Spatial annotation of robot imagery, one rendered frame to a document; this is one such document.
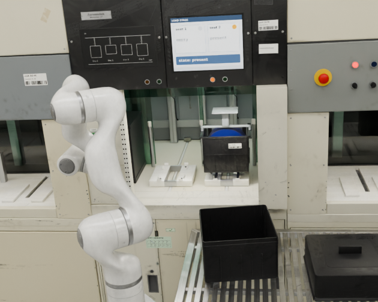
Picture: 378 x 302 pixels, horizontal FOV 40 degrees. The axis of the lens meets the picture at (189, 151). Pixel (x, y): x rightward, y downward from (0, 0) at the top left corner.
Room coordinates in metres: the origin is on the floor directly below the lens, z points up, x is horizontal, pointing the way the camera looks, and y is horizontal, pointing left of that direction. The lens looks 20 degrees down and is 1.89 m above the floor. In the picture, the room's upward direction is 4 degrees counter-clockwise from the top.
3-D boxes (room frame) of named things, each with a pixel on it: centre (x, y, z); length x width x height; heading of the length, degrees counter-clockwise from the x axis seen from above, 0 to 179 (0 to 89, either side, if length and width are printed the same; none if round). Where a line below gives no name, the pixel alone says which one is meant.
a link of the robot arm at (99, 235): (1.44, 0.27, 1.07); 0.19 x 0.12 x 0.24; 115
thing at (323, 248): (1.65, -0.55, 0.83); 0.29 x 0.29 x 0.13; 84
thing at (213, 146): (2.39, -0.18, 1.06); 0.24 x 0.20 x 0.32; 82
